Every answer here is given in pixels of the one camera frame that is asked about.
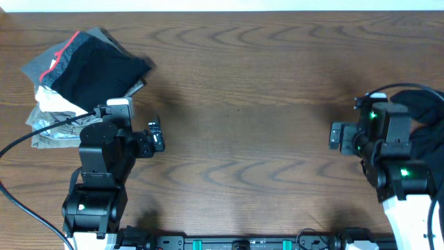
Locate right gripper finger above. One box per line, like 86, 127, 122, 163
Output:
329, 131, 342, 150
330, 122, 343, 134

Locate black shorts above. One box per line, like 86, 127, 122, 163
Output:
391, 90, 443, 174

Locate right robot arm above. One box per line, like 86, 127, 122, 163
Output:
329, 102, 443, 249

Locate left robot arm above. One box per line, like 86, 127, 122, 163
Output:
62, 119, 165, 249

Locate folded khaki patterned garment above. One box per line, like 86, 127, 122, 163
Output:
25, 79, 145, 149

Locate folded black garment red trim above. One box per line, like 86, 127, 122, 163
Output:
39, 31, 151, 112

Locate folded white garment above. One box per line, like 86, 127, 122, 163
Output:
34, 58, 117, 122

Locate folded grey garment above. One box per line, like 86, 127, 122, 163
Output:
22, 27, 121, 90

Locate left black camera cable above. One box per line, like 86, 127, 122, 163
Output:
0, 110, 101, 250

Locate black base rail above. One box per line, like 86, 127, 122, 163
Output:
112, 226, 398, 250

